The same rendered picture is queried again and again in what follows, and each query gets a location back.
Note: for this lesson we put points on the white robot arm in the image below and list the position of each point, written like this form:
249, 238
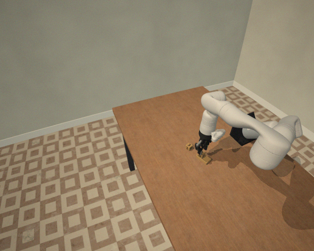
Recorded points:
274, 139

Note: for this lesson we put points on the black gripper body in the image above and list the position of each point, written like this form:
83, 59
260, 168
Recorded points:
203, 137

